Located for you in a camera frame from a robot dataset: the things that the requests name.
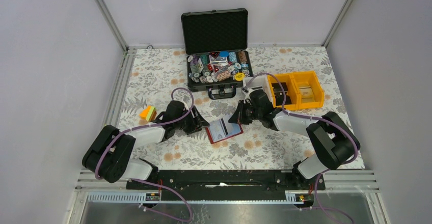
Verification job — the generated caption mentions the white slotted cable duct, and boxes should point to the white slotted cable duct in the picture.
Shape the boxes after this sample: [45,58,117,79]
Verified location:
[87,190,314,205]

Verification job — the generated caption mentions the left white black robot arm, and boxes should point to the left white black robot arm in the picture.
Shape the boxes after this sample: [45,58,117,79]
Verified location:
[82,100,209,189]

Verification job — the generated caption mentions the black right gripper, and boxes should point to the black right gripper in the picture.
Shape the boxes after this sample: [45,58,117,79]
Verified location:
[228,100,262,125]

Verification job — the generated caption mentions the black card in yellow bin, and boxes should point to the black card in yellow bin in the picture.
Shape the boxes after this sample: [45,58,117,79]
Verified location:
[272,82,291,106]

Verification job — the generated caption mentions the beige cards in yellow bin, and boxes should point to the beige cards in yellow bin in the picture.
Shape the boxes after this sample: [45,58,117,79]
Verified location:
[299,87,314,99]

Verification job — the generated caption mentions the black poker chip case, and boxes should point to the black poker chip case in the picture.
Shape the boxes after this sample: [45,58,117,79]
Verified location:
[181,8,254,100]

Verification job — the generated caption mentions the white plastic bin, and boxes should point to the white plastic bin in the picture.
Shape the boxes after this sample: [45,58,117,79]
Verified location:
[242,75,273,103]

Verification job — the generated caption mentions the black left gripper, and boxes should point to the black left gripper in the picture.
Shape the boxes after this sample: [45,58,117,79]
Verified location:
[174,106,209,135]

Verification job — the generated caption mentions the yellow bin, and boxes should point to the yellow bin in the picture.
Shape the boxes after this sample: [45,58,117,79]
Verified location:
[291,71,325,110]
[267,73,301,111]

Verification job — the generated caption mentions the red leather card holder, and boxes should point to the red leather card holder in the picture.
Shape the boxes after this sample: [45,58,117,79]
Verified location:
[206,115,244,144]

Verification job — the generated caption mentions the orange green sticky note block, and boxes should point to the orange green sticky note block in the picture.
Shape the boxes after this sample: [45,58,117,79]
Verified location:
[139,105,157,122]

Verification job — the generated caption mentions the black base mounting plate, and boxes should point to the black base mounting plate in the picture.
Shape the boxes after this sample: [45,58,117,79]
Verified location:
[126,170,326,195]

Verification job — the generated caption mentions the white grey credit card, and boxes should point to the white grey credit card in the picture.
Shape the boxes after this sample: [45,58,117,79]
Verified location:
[207,119,228,142]

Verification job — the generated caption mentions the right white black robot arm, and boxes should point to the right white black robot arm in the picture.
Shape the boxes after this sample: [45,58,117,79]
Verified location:
[229,89,360,189]

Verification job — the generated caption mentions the yellow round dealer chip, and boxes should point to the yellow round dealer chip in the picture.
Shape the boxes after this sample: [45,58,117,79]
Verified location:
[233,72,245,81]

